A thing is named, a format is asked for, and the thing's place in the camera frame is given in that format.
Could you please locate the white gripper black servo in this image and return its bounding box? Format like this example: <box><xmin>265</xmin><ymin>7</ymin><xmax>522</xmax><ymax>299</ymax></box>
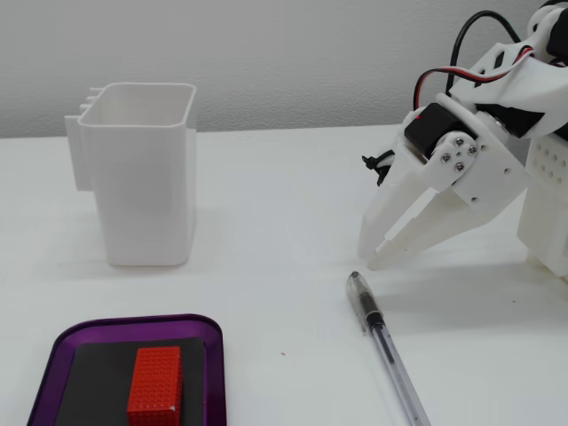
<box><xmin>358</xmin><ymin>93</ymin><xmax>530</xmax><ymax>271</ymax></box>

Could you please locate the red studded cube block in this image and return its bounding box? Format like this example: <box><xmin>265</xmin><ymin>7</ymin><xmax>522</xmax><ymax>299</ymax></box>
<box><xmin>126</xmin><ymin>346</ymin><xmax>184</xmax><ymax>426</ymax></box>

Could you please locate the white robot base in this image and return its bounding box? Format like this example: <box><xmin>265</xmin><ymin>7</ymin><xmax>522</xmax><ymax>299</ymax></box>
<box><xmin>517</xmin><ymin>130</ymin><xmax>568</xmax><ymax>285</ymax></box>

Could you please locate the black zip tie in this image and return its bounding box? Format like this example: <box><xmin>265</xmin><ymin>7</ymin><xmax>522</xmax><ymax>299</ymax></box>
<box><xmin>361</xmin><ymin>149</ymin><xmax>396</xmax><ymax>187</ymax></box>

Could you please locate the clear ballpoint pen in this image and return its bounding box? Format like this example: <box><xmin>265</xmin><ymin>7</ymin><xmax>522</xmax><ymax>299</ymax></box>
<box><xmin>345</xmin><ymin>271</ymin><xmax>432</xmax><ymax>426</ymax></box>

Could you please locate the purple tray with black mat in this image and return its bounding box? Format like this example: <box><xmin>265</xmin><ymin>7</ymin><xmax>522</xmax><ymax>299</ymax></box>
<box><xmin>26</xmin><ymin>313</ymin><xmax>228</xmax><ymax>426</ymax></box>

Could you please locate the white plastic cup container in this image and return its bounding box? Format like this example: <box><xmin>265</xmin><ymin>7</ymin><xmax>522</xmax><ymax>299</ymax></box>
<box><xmin>64</xmin><ymin>82</ymin><xmax>198</xmax><ymax>267</ymax></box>

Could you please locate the black foam pad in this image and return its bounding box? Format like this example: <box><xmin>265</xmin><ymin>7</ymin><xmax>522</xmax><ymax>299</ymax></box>
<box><xmin>53</xmin><ymin>336</ymin><xmax>209</xmax><ymax>426</ymax></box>

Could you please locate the red white black servo cable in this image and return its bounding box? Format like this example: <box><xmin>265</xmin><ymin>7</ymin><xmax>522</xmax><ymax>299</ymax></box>
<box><xmin>412</xmin><ymin>43</ymin><xmax>536</xmax><ymax>112</ymax></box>

